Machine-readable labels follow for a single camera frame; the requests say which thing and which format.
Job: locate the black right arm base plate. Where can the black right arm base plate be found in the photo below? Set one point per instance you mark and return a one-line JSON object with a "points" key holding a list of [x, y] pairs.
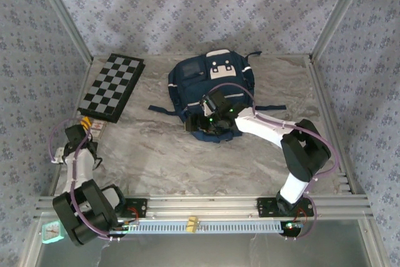
{"points": [[265, 207]]}

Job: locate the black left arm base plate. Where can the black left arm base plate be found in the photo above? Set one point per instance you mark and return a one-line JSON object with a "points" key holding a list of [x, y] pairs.
{"points": [[140, 207]]}

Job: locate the yellow clip on rail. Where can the yellow clip on rail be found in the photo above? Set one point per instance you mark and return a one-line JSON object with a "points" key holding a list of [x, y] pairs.
{"points": [[192, 224]]}

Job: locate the aluminium mounting rail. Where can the aluminium mounting rail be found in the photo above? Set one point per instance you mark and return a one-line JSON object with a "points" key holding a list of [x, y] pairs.
{"points": [[203, 206]]}

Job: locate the black grey folding chessboard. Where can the black grey folding chessboard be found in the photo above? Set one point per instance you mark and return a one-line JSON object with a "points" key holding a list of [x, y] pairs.
{"points": [[112, 87]]}

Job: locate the aluminium frame post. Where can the aluminium frame post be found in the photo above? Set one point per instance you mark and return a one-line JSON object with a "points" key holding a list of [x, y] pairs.
{"points": [[339, 13], [65, 13]]}

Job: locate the mint green alarm clock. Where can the mint green alarm clock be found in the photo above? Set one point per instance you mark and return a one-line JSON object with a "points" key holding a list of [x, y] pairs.
{"points": [[50, 232]]}

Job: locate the small yellow block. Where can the small yellow block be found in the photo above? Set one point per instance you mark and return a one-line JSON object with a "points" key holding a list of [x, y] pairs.
{"points": [[85, 122]]}

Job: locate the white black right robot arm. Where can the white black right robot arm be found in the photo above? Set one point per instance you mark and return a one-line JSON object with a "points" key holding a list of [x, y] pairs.
{"points": [[259, 126]]}

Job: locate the navy blue white backpack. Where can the navy blue white backpack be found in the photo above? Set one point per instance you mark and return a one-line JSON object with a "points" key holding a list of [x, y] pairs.
{"points": [[193, 88]]}

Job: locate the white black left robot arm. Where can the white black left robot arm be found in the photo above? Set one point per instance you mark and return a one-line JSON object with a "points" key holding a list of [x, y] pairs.
{"points": [[79, 170]]}

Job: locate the small black circuit board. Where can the small black circuit board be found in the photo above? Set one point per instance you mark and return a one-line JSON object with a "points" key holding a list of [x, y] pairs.
{"points": [[129, 225], [292, 228]]}

